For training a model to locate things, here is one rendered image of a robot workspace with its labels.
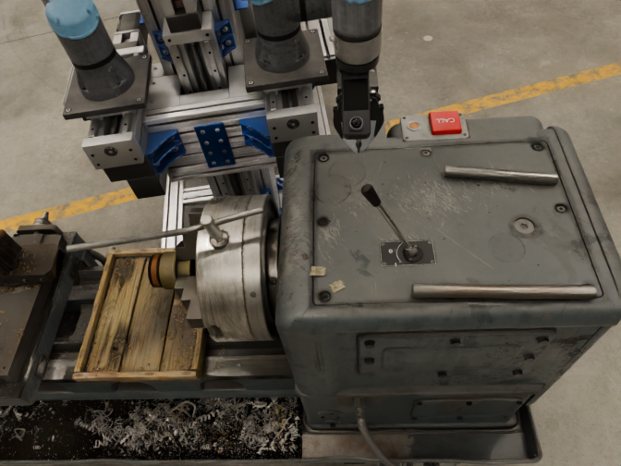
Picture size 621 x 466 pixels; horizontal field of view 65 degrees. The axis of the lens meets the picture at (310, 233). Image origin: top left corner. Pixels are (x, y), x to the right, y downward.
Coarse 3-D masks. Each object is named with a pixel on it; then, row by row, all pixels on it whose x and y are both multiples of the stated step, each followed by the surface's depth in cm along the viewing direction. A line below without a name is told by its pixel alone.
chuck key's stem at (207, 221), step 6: (204, 216) 85; (210, 216) 85; (204, 222) 84; (210, 222) 84; (210, 228) 86; (216, 228) 87; (210, 234) 88; (216, 234) 88; (216, 240) 92; (222, 240) 92
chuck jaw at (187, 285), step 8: (184, 280) 103; (192, 280) 103; (176, 288) 102; (184, 288) 102; (192, 288) 102; (184, 296) 101; (192, 296) 101; (184, 304) 101; (192, 304) 99; (192, 312) 98; (200, 312) 98; (192, 320) 97; (200, 320) 97; (208, 328) 97; (216, 328) 97
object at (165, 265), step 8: (152, 256) 106; (160, 256) 106; (168, 256) 105; (176, 256) 104; (152, 264) 104; (160, 264) 104; (168, 264) 104; (176, 264) 104; (184, 264) 105; (192, 264) 110; (152, 272) 104; (160, 272) 104; (168, 272) 103; (176, 272) 104; (184, 272) 104; (192, 272) 110; (152, 280) 105; (160, 280) 105; (168, 280) 104; (176, 280) 103; (168, 288) 106
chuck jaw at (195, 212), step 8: (200, 208) 104; (192, 216) 101; (200, 216) 101; (192, 224) 102; (184, 240) 103; (192, 240) 103; (176, 248) 104; (184, 248) 104; (192, 248) 103; (184, 256) 104; (192, 256) 104
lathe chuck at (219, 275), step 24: (216, 216) 95; (240, 240) 92; (216, 264) 91; (240, 264) 91; (216, 288) 91; (240, 288) 91; (216, 312) 93; (240, 312) 92; (216, 336) 99; (240, 336) 98
